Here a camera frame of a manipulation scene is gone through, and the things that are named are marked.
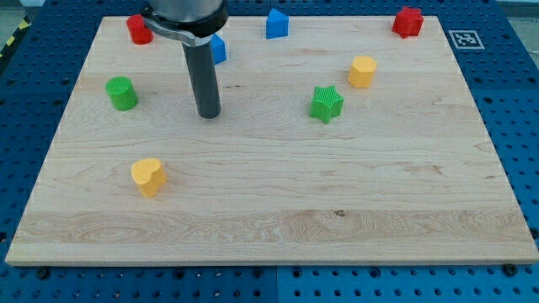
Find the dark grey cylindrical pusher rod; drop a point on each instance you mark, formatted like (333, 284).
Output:
(203, 80)

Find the white fiducial marker tag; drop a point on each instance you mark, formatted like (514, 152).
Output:
(465, 39)

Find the green cylinder block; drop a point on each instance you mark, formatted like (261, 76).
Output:
(121, 93)

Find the blue cube block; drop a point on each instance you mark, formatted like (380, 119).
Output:
(219, 50)

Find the wooden board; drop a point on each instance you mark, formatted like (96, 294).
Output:
(406, 175)

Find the yellow hexagon block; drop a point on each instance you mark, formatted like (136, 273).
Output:
(362, 70)

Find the green star block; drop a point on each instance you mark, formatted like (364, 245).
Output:
(326, 104)

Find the red cylinder block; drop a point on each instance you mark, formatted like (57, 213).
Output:
(140, 34)

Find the blue triangular block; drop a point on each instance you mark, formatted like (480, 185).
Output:
(277, 24)

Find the red star block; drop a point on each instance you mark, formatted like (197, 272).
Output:
(408, 22)

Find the yellow heart block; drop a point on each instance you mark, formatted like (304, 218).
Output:
(149, 175)

